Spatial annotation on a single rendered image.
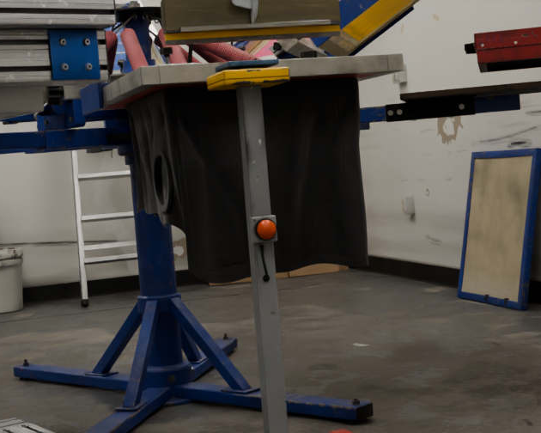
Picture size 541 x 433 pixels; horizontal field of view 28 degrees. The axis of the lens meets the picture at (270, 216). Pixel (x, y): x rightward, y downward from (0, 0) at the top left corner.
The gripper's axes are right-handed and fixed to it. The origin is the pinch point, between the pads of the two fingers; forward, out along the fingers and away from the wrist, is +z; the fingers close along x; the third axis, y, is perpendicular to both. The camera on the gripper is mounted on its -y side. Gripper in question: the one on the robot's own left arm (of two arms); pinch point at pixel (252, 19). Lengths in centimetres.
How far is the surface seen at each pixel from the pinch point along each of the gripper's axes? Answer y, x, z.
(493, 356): -120, -117, 109
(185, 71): 19.7, 14.0, 12.2
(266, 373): 13, 33, 72
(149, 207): 20, -30, 41
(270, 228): 11, 37, 44
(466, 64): -201, -271, -10
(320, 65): -10.0, 14.1, 12.3
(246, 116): 13.2, 33.2, 22.9
